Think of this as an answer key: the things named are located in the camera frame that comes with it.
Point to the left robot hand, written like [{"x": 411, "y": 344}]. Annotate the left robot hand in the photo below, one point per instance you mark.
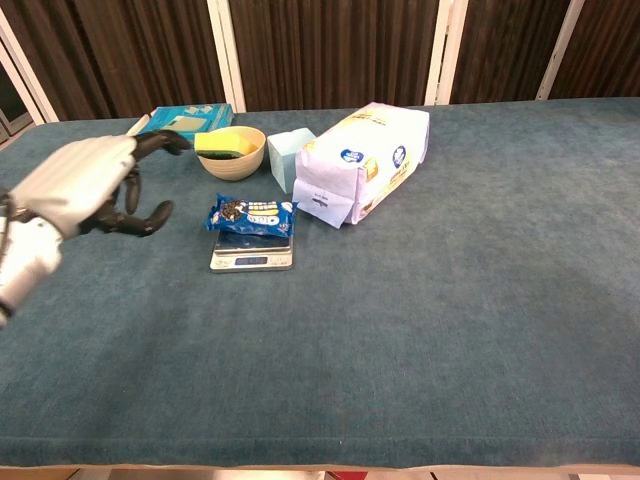
[{"x": 80, "y": 180}]

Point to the yellow green sponge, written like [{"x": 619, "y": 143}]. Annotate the yellow green sponge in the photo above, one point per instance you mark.
[{"x": 222, "y": 143}]

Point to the blue Oreo cookie pack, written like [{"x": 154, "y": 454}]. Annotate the blue Oreo cookie pack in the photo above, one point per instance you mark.
[{"x": 250, "y": 214}]

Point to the beige ceramic bowl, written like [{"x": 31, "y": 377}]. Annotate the beige ceramic bowl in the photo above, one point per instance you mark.
[{"x": 232, "y": 165}]

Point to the light blue paper cube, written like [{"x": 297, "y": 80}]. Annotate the light blue paper cube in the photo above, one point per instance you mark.
[{"x": 285, "y": 157}]

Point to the white partition post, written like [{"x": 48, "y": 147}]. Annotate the white partition post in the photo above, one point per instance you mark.
[
  {"x": 227, "y": 50},
  {"x": 445, "y": 50},
  {"x": 560, "y": 50},
  {"x": 25, "y": 70}
]

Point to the silver digital kitchen scale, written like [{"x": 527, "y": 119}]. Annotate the silver digital kitchen scale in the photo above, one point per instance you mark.
[{"x": 252, "y": 252}]

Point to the teal cardboard box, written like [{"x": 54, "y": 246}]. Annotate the teal cardboard box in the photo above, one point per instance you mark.
[{"x": 200, "y": 117}]

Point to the teal table cloth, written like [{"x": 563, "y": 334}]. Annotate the teal table cloth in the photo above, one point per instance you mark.
[{"x": 350, "y": 325}]

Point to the large white flour bag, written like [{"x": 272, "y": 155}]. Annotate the large white flour bag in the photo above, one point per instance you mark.
[{"x": 360, "y": 160}]

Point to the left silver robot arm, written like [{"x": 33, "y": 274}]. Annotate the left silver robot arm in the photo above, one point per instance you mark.
[{"x": 22, "y": 265}]

